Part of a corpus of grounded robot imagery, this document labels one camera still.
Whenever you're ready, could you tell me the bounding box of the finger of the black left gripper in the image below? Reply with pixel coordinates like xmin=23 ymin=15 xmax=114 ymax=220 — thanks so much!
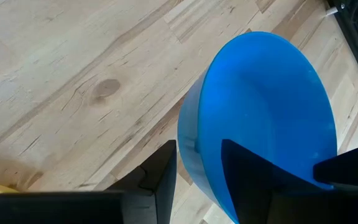
xmin=313 ymin=141 xmax=358 ymax=188

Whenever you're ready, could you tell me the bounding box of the blue plastic bowl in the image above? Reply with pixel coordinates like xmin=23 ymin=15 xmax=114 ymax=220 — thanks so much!
xmin=177 ymin=30 xmax=338 ymax=224

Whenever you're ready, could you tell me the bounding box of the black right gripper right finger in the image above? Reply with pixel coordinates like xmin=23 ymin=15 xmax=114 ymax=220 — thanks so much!
xmin=221 ymin=138 xmax=334 ymax=224

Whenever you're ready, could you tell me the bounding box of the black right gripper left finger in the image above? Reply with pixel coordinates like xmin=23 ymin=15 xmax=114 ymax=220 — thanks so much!
xmin=106 ymin=139 xmax=178 ymax=224

